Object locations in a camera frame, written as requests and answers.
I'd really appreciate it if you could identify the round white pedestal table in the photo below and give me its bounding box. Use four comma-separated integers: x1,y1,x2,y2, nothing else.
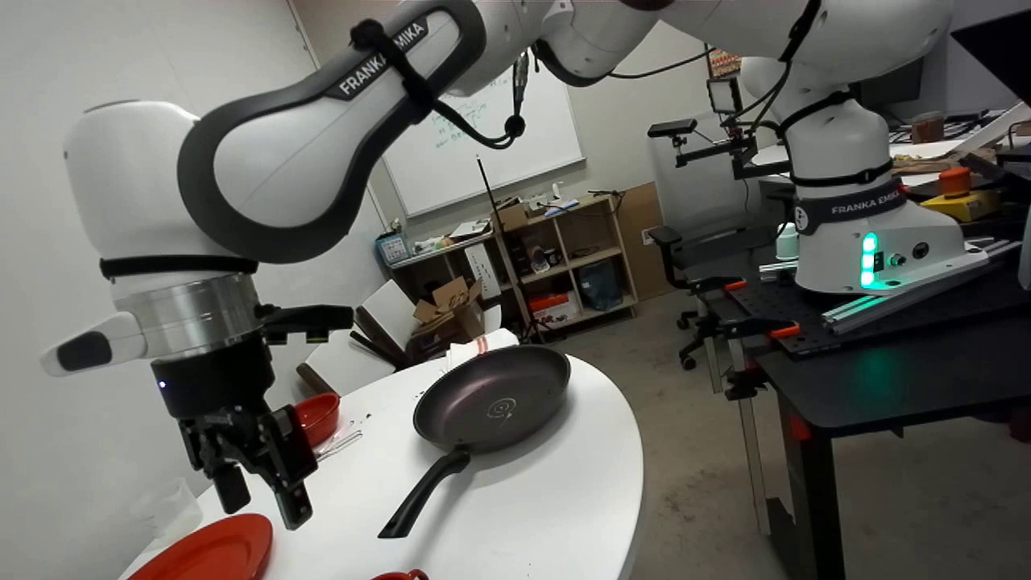
114,340,652,580

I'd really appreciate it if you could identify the blue storage bin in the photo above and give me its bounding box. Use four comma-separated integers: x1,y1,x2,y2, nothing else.
576,263,625,312

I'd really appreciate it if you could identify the blue translucent container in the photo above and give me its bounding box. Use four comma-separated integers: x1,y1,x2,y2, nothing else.
375,230,415,271

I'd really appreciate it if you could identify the white whiteboard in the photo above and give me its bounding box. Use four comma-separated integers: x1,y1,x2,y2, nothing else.
380,62,589,224

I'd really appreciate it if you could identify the black monitor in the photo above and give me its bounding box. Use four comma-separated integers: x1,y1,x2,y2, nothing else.
946,8,1031,111

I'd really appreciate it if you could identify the flat cardboard sheet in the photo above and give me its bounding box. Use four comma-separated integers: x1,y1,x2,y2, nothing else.
617,179,671,302

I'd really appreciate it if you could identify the white towel red stripe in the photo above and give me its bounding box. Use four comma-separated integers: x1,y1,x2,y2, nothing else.
444,327,522,368

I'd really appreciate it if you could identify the thin wooden pole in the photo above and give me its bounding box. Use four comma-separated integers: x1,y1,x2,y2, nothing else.
475,159,533,341

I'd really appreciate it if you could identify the black office chair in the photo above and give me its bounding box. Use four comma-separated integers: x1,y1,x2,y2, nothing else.
648,218,755,373

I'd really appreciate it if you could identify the black desk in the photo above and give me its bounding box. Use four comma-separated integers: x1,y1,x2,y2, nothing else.
702,253,1031,580

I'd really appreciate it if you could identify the red bowl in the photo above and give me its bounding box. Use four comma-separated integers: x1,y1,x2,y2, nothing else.
288,389,346,452

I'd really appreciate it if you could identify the red white box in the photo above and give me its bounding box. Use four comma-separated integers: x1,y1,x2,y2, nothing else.
529,290,581,330

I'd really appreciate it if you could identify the black frying pan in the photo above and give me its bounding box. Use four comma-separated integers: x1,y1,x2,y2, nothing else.
375,341,573,541

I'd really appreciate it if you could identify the black clamp orange handle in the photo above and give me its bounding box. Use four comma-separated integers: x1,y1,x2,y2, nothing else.
719,318,809,510
702,273,755,397

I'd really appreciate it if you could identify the red plate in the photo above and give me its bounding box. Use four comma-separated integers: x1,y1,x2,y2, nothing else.
125,512,278,580

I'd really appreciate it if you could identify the brown cardboard box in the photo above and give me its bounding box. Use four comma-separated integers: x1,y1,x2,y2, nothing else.
409,273,486,347

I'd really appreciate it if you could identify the wooden side table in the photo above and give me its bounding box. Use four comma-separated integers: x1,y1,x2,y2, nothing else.
380,226,509,327

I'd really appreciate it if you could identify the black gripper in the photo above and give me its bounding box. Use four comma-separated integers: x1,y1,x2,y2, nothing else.
157,331,321,533

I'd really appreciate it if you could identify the wooden cube shelf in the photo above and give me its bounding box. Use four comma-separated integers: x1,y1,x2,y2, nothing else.
486,191,642,340

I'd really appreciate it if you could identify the clear plastic cup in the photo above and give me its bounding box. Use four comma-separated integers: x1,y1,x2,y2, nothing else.
131,479,203,541

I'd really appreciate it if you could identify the black articulated mount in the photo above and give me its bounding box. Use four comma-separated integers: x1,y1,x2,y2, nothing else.
646,106,798,183

